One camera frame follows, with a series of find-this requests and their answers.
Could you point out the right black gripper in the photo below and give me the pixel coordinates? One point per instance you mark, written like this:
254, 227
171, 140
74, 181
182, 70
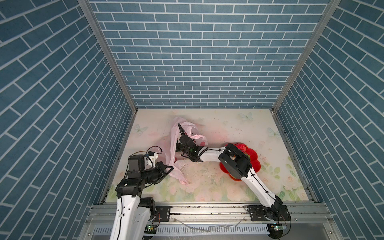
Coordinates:
177, 144

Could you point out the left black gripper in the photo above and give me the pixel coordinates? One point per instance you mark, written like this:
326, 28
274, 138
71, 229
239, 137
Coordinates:
160, 167

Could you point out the pink plastic bag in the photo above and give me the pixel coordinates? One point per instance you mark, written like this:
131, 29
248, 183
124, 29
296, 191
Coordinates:
173, 151

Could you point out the red flower-shaped plate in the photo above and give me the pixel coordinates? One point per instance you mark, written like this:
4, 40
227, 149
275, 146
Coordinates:
237, 160

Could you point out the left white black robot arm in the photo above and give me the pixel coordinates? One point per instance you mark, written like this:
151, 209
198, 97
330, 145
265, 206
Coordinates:
134, 212

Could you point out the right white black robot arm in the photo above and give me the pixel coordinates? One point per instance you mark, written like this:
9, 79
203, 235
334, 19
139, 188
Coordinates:
272, 205

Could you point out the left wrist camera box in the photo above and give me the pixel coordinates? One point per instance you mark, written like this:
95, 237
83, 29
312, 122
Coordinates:
141, 162

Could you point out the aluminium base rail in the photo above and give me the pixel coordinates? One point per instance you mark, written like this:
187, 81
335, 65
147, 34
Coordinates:
175, 215

